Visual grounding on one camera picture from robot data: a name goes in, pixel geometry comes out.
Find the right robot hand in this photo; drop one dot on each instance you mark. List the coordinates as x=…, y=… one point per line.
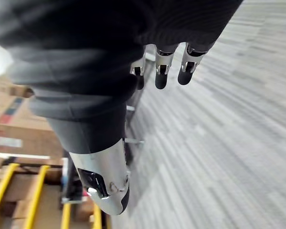
x=81, y=71

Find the yellow metal shelf rack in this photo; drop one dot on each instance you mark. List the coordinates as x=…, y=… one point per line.
x=35, y=198

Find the large brown cardboard box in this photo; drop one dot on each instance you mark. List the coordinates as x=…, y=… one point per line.
x=21, y=107

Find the brown cardboard box with label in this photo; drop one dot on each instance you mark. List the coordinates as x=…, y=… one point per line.
x=26, y=143

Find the dark metal rack upright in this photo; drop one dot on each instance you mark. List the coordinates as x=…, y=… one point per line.
x=71, y=183

